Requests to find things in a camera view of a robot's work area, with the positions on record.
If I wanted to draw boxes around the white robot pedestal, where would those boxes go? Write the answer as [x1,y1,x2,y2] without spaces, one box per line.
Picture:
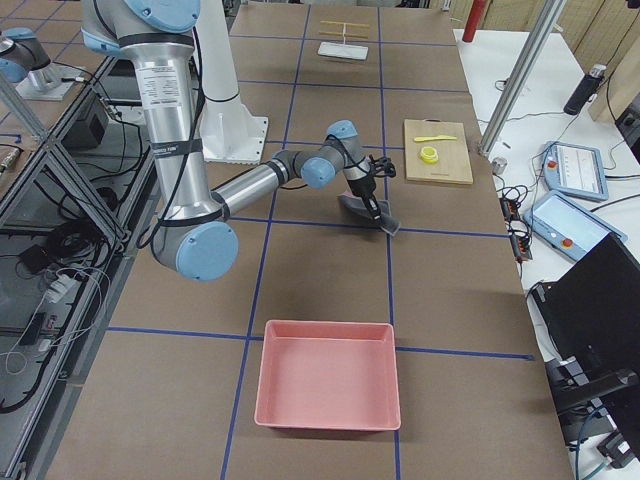
[194,1,268,165]

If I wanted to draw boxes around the aluminium frame post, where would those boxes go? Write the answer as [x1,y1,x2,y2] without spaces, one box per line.
[478,0,567,157]

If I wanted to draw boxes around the grey pink towel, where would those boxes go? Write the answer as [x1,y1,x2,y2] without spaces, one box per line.
[338,192,400,236]

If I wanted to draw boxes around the yellow lemon slice toy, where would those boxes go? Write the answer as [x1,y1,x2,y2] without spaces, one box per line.
[419,146,439,165]

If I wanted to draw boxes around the bamboo cutting board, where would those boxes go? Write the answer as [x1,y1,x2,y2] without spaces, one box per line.
[403,119,473,185]

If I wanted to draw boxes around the black monitor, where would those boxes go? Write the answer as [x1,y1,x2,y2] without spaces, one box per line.
[532,233,639,454]

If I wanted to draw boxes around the white rectangular tray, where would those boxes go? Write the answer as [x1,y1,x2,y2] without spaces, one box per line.
[317,41,369,61]

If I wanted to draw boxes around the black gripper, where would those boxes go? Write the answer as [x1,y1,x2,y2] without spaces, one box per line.
[347,175,382,221]

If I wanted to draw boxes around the pink plastic bin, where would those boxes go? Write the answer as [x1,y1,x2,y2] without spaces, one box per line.
[254,319,401,432]

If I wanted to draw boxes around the black water bottle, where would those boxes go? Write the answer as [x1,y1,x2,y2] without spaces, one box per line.
[563,64,607,116]

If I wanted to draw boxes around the yellow plastic knife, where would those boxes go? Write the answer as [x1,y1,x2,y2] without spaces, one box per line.
[413,135,458,143]

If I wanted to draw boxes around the red cylinder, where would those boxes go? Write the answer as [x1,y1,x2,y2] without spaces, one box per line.
[462,0,487,43]

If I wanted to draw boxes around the blue teach pendant tablet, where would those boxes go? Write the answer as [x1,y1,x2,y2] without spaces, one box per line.
[542,141,609,202]

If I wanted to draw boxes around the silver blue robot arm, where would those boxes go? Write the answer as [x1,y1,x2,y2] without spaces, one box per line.
[82,1,384,282]
[1,27,71,101]

